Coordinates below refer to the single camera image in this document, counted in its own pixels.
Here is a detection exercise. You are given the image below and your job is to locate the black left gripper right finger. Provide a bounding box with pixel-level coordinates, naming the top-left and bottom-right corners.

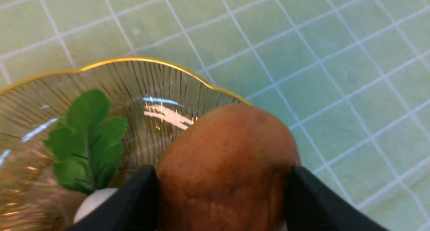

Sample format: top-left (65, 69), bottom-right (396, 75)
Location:
top-left (285, 166), bottom-right (386, 231)

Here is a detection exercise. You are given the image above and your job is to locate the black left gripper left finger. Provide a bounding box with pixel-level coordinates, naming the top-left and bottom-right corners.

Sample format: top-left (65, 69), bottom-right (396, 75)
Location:
top-left (67, 165), bottom-right (160, 231)

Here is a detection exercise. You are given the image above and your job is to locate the brown potato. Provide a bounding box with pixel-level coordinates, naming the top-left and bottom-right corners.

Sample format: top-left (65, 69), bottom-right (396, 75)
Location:
top-left (157, 104), bottom-right (301, 231)

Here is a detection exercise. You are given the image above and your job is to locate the white radish with leaves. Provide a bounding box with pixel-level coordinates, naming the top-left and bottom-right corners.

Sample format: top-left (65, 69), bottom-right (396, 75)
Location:
top-left (44, 89), bottom-right (128, 224)

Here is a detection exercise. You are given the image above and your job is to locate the gold-rimmed glass plate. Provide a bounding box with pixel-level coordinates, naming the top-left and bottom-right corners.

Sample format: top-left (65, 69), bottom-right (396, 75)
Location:
top-left (0, 57), bottom-right (249, 231)

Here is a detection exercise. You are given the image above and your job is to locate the green checked tablecloth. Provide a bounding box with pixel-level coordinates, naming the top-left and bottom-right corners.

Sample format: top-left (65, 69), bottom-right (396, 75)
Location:
top-left (1, 0), bottom-right (430, 231)

